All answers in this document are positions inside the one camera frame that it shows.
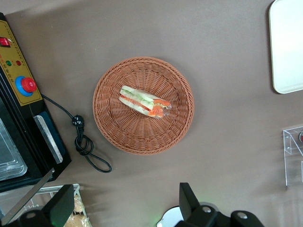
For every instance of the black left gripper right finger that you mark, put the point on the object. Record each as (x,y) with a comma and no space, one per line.
(189,205)

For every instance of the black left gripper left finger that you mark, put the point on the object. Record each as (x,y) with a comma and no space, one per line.
(59,205)

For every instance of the triangle sandwich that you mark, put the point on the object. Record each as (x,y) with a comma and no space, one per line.
(137,99)

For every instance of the shiny metal machine tray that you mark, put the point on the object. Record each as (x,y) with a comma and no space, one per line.
(9,153)

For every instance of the round brown wicker basket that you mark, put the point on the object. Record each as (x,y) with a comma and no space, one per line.
(132,132)

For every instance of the cream rectangular tray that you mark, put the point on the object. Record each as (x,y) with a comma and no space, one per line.
(288,47)

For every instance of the bagged rice cracker snack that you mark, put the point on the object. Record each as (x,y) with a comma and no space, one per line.
(79,208)
(78,222)

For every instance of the clear acrylic bottle rack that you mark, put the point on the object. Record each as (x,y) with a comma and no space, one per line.
(293,165)

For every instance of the black sealing machine yellow panel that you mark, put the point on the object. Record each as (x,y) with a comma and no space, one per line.
(11,30)

